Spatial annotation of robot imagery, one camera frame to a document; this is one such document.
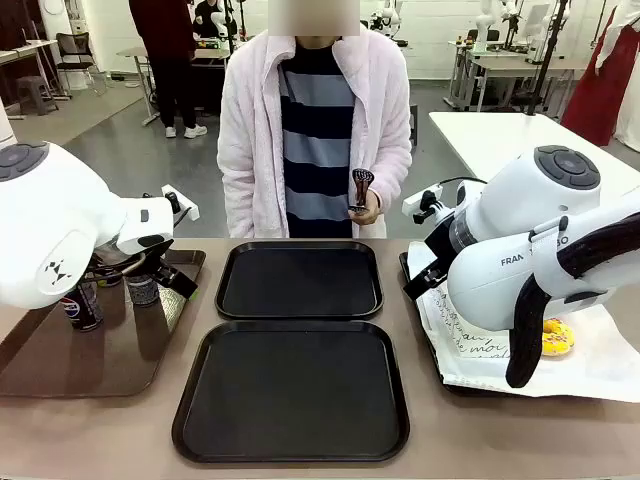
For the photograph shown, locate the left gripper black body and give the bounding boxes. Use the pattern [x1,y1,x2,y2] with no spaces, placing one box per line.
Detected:
[89,238,174,280]

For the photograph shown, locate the black square tray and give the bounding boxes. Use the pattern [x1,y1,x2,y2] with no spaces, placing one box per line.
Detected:
[214,240,384,321]
[171,320,411,464]

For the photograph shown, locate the thick black cable sleeve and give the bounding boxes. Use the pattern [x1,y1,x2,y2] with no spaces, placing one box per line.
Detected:
[504,212,640,390]

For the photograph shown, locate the black office chair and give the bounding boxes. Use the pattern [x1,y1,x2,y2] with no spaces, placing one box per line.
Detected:
[54,32,99,94]

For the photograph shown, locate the grey desk with metal legs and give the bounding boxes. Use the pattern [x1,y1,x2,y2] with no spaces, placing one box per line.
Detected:
[117,46,231,126]

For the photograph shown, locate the white table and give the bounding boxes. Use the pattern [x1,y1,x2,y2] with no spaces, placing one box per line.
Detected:
[428,110,640,201]

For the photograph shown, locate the white paper sheet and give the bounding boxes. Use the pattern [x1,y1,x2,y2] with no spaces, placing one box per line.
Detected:
[407,241,640,404]

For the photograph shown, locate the right arm white wrist camera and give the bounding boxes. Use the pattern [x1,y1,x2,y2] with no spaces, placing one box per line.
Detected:
[401,183,444,225]

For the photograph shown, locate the grey plastic stool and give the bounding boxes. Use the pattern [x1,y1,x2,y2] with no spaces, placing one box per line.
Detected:
[13,75,60,117]

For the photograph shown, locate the black tripod stand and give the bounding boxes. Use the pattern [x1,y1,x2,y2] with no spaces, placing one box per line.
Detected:
[524,0,574,119]

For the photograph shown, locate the arm white wrist camera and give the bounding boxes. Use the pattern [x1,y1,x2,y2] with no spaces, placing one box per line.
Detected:
[160,184,201,222]
[401,183,444,225]

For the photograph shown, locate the white desk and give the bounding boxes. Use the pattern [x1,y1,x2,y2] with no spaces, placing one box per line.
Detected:
[0,38,61,101]

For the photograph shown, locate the person in pink robe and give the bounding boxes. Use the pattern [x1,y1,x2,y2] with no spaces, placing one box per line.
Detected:
[217,22,414,240]

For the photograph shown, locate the grey work table with equipment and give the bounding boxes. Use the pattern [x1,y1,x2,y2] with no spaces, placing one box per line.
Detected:
[447,39,596,114]

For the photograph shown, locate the thin black camera cable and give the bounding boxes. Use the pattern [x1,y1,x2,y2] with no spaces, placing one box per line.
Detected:
[438,176,489,194]

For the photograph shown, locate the person's left hand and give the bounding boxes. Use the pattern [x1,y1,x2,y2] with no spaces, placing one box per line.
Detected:
[349,192,383,227]

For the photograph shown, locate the brown plastic tray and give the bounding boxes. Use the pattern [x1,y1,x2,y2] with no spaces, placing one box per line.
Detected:
[0,248,207,400]

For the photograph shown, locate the person's left forearm pink sleeve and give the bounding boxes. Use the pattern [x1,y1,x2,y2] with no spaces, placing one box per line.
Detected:
[372,144,414,237]

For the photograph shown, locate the person's right forearm pink sleeve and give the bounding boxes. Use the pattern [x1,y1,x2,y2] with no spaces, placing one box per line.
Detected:
[218,149,257,239]

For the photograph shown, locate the yellow sprinkled donut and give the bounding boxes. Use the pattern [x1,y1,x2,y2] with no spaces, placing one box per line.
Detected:
[541,318,577,358]

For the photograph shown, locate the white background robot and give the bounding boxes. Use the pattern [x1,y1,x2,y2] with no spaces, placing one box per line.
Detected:
[368,0,404,37]
[474,0,521,44]

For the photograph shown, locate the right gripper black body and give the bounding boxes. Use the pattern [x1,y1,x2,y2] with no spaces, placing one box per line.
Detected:
[423,214,459,275]

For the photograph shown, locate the black tray under paper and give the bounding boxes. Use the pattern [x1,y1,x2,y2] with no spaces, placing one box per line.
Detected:
[398,249,531,400]

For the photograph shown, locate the black can with grey print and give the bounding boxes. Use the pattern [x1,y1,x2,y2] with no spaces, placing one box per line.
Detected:
[125,269,161,309]

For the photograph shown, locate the dark brown serving tongs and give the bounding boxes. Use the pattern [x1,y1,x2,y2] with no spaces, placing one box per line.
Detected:
[348,168,376,215]

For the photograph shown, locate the standing person in dark clothes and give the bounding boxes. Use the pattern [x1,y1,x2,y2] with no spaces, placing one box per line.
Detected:
[128,0,209,140]

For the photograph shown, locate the left arm white wrist camera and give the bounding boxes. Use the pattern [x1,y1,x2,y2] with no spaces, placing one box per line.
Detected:
[160,184,201,222]

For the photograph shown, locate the seated person in black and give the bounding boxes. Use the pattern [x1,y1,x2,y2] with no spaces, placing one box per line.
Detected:
[192,0,226,39]

